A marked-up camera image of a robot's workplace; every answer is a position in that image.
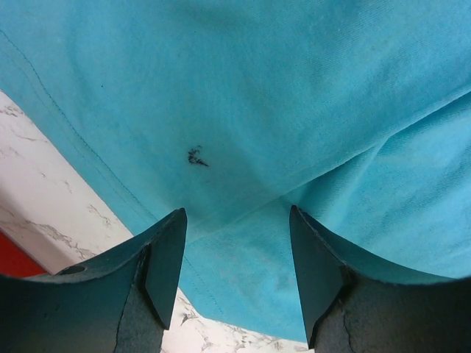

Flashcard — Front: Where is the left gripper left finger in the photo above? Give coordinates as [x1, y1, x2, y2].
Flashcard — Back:
[1, 209, 187, 352]

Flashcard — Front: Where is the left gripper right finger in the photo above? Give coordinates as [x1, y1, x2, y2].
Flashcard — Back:
[289, 207, 470, 352]

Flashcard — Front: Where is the teal t shirt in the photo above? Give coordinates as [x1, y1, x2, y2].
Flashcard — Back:
[1, 1, 470, 340]

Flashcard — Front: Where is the red plastic bin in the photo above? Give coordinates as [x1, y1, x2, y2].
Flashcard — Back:
[0, 232, 47, 278]

